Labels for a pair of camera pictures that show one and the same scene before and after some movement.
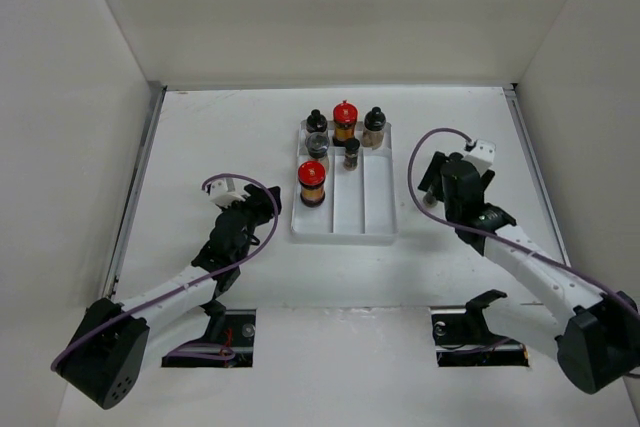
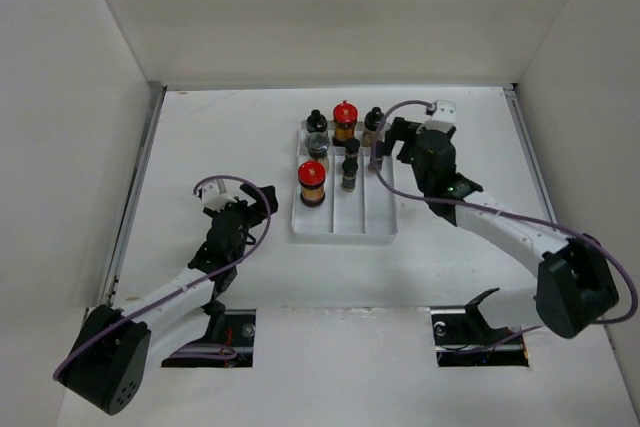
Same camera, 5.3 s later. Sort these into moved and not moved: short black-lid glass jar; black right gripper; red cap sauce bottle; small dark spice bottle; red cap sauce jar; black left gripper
Moved: small dark spice bottle; black right gripper
Not moved: red cap sauce bottle; short black-lid glass jar; black left gripper; red cap sauce jar
